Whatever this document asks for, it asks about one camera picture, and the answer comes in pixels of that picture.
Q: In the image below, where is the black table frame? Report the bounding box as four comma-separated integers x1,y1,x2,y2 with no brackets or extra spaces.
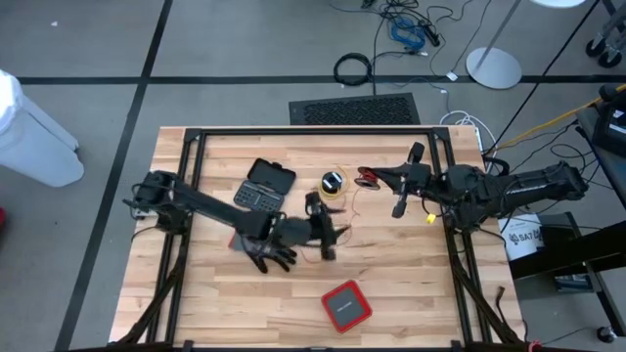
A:
110,125,527,352

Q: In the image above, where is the grey floor stand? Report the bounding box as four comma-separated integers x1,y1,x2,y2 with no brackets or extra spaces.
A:
464,0,524,91

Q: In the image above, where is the red box with grey lid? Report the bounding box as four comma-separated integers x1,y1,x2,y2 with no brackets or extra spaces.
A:
321,279,374,334

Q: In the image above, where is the blue floor cable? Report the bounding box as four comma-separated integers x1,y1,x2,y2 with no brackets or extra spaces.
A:
388,16,427,51

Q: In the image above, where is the wheeled cart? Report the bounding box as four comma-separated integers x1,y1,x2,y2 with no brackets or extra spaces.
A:
585,0,626,68

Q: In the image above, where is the white trash bin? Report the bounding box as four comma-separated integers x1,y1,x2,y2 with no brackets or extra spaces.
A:
0,67,86,189

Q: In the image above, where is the black screwdriver bit case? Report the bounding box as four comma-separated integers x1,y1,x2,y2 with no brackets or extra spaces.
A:
233,156,298,213

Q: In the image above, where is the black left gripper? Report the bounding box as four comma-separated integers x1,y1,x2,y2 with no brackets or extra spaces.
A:
266,191,351,262

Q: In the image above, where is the white floor cable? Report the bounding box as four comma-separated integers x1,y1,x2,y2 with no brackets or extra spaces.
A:
438,110,499,154

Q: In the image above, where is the black side table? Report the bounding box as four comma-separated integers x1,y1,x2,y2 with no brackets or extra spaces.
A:
575,82,626,209

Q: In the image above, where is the black desk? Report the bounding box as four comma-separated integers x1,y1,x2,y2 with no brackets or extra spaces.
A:
508,212,626,338

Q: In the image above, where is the black red-wire spool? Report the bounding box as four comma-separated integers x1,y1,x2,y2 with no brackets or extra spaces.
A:
353,165,382,192

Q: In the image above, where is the black yellow-wire spool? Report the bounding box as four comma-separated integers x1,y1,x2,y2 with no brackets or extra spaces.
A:
320,170,344,197

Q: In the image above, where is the coiled black floor cable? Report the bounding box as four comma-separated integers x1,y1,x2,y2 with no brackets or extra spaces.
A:
333,52,375,88

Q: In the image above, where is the grey black work glove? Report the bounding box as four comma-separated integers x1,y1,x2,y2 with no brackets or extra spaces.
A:
228,229,298,274

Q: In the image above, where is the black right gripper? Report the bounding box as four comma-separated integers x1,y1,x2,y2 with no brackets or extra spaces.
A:
372,141,452,220

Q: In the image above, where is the yellow floor cable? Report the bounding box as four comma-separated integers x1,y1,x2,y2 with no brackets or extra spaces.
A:
494,83,626,152

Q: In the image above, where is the black strap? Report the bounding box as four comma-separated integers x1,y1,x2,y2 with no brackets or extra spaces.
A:
494,286,508,322

